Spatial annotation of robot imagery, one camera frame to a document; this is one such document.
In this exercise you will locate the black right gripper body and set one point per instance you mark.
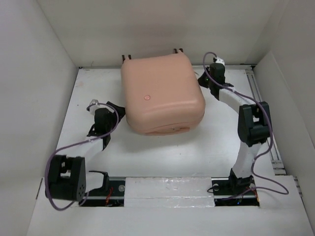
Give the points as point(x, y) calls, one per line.
point(205, 80)

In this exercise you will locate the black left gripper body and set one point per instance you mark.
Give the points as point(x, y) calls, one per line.
point(112, 116)

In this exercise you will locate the pink hardshell suitcase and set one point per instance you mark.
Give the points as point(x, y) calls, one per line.
point(162, 94)

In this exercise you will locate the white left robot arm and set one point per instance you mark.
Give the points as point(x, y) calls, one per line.
point(66, 174)

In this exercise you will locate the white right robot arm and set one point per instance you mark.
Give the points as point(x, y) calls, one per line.
point(252, 129)

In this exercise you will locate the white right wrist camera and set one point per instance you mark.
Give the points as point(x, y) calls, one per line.
point(218, 60)

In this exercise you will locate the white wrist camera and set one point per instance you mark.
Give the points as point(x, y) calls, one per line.
point(93, 106)
point(218, 60)

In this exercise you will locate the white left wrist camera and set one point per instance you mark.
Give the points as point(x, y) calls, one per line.
point(93, 106)

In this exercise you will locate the aluminium side rail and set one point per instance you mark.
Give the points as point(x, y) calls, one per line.
point(276, 160)

